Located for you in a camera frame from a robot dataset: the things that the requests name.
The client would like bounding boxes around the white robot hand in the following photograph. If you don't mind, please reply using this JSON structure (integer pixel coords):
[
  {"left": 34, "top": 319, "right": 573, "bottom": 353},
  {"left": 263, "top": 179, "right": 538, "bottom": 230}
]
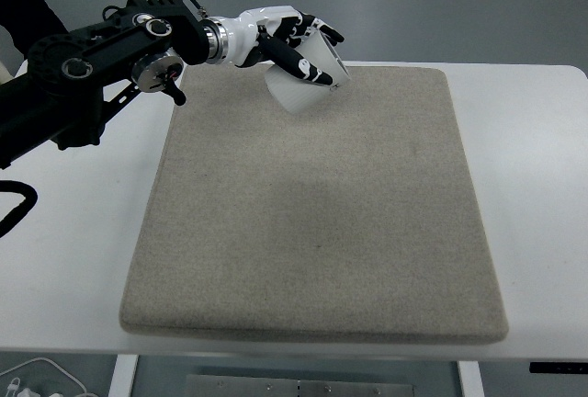
[{"left": 219, "top": 6, "right": 345, "bottom": 85}]

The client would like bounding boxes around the white cup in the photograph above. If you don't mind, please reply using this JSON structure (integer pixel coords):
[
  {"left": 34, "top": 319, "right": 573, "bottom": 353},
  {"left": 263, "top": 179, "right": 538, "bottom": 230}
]
[{"left": 265, "top": 31, "right": 350, "bottom": 114}]

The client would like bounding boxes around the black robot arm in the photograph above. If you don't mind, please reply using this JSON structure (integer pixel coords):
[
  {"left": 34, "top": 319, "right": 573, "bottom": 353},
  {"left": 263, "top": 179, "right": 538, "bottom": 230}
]
[{"left": 1, "top": 0, "right": 343, "bottom": 167}]

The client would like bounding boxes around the beige felt mat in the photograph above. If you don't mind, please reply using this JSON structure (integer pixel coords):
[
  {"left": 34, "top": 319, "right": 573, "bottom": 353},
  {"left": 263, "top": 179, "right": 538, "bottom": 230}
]
[{"left": 119, "top": 65, "right": 508, "bottom": 345}]

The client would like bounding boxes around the person in dark clothes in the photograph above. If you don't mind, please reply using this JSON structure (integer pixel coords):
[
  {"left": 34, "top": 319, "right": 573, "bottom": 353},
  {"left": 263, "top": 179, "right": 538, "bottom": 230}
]
[{"left": 1, "top": 0, "right": 68, "bottom": 59}]

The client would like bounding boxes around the white table leg left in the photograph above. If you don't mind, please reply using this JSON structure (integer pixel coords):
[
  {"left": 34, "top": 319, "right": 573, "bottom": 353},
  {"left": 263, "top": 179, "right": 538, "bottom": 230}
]
[{"left": 107, "top": 355, "right": 139, "bottom": 397}]

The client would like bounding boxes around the white table leg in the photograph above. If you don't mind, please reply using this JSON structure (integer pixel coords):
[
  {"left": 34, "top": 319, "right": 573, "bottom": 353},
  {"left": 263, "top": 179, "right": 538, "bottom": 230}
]
[
  {"left": 107, "top": 355, "right": 139, "bottom": 397},
  {"left": 458, "top": 361, "right": 485, "bottom": 397}
]

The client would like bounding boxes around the white table leg right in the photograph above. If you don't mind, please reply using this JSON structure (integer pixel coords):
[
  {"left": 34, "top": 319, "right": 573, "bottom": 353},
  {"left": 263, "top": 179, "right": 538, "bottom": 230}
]
[{"left": 458, "top": 361, "right": 485, "bottom": 397}]

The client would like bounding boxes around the black desk control panel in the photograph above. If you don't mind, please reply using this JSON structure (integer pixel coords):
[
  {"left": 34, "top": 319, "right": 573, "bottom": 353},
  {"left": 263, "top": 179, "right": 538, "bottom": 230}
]
[{"left": 529, "top": 362, "right": 588, "bottom": 375}]

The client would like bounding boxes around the black looped cable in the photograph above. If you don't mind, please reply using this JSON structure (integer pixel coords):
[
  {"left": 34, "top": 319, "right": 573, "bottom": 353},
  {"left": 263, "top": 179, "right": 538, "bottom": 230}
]
[{"left": 0, "top": 179, "right": 39, "bottom": 239}]

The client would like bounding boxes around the metal table base plate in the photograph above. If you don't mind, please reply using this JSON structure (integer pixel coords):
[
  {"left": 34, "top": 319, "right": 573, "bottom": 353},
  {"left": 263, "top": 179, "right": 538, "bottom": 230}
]
[{"left": 184, "top": 375, "right": 414, "bottom": 397}]

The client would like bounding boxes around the white cable on floor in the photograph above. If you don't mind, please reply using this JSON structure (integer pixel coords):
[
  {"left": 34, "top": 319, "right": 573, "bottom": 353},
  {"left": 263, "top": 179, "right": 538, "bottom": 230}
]
[{"left": 0, "top": 357, "right": 100, "bottom": 397}]

